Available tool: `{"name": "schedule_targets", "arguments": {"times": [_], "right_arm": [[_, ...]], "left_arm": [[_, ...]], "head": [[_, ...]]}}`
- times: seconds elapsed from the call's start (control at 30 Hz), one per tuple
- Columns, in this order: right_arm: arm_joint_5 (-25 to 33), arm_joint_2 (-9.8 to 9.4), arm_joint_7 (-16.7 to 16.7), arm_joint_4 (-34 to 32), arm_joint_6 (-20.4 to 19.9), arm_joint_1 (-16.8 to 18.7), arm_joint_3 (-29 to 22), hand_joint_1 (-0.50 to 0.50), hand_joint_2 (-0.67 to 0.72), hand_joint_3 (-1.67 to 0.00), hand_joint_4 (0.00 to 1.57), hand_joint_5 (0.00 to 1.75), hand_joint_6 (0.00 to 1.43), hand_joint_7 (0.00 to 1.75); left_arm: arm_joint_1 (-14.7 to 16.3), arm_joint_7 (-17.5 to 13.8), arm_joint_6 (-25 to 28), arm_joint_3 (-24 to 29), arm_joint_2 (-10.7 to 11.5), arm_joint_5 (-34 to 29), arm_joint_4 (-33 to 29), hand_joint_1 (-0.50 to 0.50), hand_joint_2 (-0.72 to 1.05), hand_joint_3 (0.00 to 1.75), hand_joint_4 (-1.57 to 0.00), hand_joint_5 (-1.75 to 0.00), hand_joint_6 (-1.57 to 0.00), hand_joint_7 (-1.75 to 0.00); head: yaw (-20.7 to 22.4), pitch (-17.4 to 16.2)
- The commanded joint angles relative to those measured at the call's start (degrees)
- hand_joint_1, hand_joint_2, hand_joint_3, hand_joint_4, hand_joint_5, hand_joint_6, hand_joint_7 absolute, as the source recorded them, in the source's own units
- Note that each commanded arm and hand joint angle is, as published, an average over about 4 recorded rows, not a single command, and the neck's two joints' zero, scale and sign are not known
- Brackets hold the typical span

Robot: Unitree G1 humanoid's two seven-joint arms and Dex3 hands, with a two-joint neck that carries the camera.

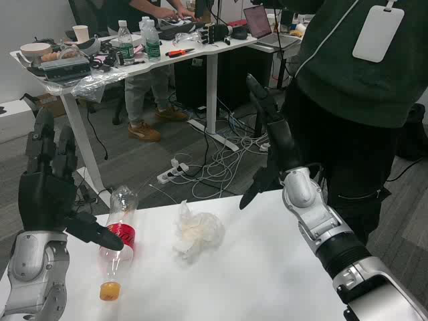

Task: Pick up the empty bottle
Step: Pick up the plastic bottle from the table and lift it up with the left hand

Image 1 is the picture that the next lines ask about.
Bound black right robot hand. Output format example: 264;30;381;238
239;73;304;211

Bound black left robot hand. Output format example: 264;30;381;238
18;106;125;252

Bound red-label plastic bottle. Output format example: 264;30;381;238
98;185;140;302

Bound green-label water bottle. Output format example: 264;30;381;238
138;15;151;47
144;19;162;63
117;19;136;66

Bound white cardboard box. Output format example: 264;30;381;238
0;98;36;145

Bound person in dark green jacket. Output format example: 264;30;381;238
280;0;428;245

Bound brown cardboard box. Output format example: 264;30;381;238
33;93;68;118

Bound white power strip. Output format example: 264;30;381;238
156;163;190;184

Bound crumpled white plastic wrap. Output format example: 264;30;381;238
172;199;227;265

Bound white standing desk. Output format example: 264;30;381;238
9;33;258;201

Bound open laptop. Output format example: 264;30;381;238
243;5;302;47

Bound clear plastic sheet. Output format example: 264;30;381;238
43;65;130;101

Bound black robotic hand on desk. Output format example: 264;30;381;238
197;23;232;46

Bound grey equipment box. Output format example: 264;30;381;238
38;56;92;83

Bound person in grey trousers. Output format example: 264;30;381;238
106;0;195;143

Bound beige bowl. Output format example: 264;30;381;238
19;42;54;62

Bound white badge card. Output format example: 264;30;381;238
352;0;405;64

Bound black flat pouch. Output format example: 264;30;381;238
158;21;207;40

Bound white paper cup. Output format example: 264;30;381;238
72;25;90;43

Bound tangle of white cables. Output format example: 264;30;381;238
170;133;272;201

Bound red-handled pliers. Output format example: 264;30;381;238
165;47;195;58

